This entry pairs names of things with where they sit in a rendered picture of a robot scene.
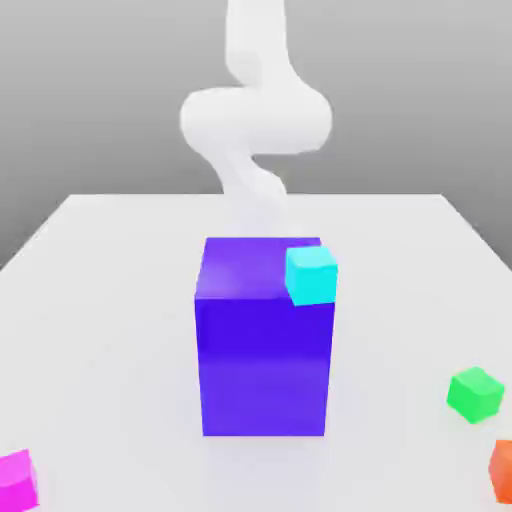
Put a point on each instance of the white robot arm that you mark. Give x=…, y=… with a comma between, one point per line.
x=256, y=116

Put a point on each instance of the small cyan cube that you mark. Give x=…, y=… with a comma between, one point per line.
x=312, y=278

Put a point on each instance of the small green cube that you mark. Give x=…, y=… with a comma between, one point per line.
x=475, y=396

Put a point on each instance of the large purple box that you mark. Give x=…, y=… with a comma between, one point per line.
x=262, y=360

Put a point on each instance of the small magenta cube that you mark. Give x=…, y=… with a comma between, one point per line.
x=16, y=482

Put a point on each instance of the small orange cube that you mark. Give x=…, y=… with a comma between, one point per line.
x=502, y=472

